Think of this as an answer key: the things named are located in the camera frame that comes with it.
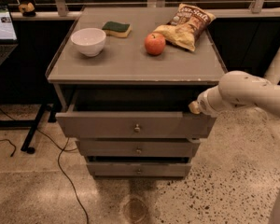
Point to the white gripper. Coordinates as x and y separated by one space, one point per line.
203 104

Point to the grey top drawer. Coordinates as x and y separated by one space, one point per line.
133 124

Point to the grey drawer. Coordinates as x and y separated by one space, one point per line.
145 169
134 147
133 124

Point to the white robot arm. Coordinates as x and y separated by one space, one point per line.
242 154

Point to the grey drawer cabinet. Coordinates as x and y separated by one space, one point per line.
123 77

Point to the grey middle drawer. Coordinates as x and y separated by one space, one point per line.
134 147

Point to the grey bottom drawer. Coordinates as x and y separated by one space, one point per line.
145 169

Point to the open laptop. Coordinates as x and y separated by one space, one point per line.
8 37

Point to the red apple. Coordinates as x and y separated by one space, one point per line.
155 43

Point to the sea salt chip bag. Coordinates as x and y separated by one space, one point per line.
186 26

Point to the green yellow sponge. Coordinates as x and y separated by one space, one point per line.
116 29

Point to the round floor drain cover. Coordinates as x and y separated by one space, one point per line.
135 210

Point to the white ceramic bowl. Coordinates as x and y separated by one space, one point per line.
89 41

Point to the small dark yellow object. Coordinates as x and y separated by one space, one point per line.
27 9

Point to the black desk leg frame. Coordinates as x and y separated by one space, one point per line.
31 125

